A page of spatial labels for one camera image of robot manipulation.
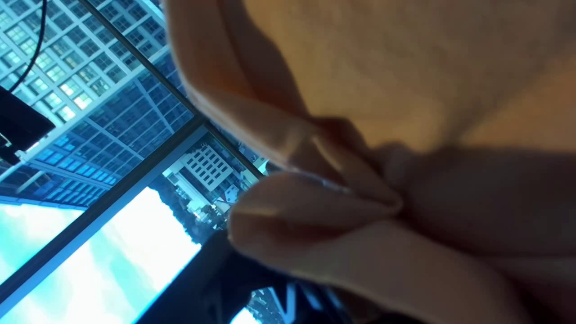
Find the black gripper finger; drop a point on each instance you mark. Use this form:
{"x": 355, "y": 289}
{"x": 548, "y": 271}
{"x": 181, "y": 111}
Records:
{"x": 210, "y": 288}

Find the peach pink printed shirt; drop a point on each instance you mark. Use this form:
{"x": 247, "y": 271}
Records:
{"x": 390, "y": 90}

